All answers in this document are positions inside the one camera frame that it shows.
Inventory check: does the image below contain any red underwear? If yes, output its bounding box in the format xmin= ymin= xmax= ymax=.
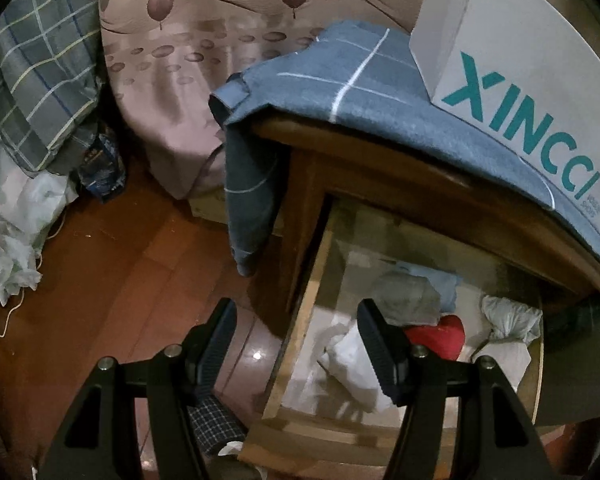
xmin=404 ymin=314 xmax=467 ymax=361

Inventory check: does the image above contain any wooden drawer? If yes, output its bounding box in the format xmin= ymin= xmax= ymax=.
xmin=240 ymin=195 xmax=546 ymax=476

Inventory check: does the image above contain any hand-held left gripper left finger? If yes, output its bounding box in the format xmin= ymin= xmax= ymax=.
xmin=40 ymin=297 xmax=238 ymax=480

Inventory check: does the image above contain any white underwear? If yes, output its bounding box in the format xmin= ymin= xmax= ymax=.
xmin=317 ymin=322 xmax=396 ymax=413
xmin=472 ymin=294 xmax=543 ymax=393

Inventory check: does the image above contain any white cord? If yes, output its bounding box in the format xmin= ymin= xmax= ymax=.
xmin=0 ymin=200 xmax=66 ymax=341

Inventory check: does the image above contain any white drawer liner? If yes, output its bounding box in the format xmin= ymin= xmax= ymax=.
xmin=280 ymin=305 xmax=531 ymax=431

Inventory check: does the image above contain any white crumpled cloth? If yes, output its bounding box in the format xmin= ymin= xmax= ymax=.
xmin=0 ymin=110 xmax=78 ymax=306

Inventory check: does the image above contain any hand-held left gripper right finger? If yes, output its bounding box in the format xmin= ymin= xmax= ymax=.
xmin=356 ymin=298 xmax=561 ymax=480

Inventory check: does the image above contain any white box with teal print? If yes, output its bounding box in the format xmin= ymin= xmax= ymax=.
xmin=409 ymin=0 xmax=600 ymax=243

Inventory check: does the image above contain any light blue underwear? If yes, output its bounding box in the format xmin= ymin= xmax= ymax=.
xmin=420 ymin=267 xmax=461 ymax=313

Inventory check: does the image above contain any blue patterned bag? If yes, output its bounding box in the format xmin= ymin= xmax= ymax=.
xmin=77 ymin=127 xmax=128 ymax=201

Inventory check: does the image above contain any grey plaid quilt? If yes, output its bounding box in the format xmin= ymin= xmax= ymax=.
xmin=0 ymin=0 xmax=103 ymax=176

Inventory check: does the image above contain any pink leaf-print curtain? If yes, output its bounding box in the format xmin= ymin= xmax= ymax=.
xmin=97 ymin=0 xmax=461 ymax=201

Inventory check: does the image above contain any wooden nightstand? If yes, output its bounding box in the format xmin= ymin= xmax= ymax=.
xmin=250 ymin=110 xmax=600 ymax=333

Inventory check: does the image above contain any grey underwear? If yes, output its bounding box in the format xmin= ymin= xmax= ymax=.
xmin=372 ymin=272 xmax=443 ymax=326

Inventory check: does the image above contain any blue plaid cloth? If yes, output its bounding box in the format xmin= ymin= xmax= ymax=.
xmin=209 ymin=20 xmax=600 ymax=331

